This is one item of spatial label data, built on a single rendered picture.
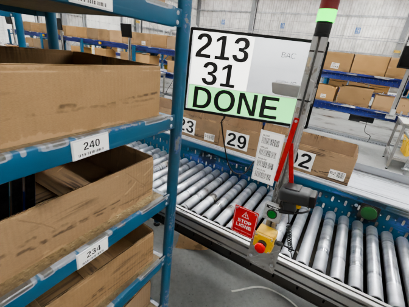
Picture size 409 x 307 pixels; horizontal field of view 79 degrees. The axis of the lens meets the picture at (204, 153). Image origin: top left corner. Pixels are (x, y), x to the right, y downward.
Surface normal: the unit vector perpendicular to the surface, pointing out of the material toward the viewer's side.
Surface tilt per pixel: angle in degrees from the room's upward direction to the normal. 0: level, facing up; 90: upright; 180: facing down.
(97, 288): 91
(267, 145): 90
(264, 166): 90
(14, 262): 91
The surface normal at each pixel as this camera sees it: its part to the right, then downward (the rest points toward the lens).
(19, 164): 0.85, 0.29
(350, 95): -0.55, 0.24
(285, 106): -0.18, 0.29
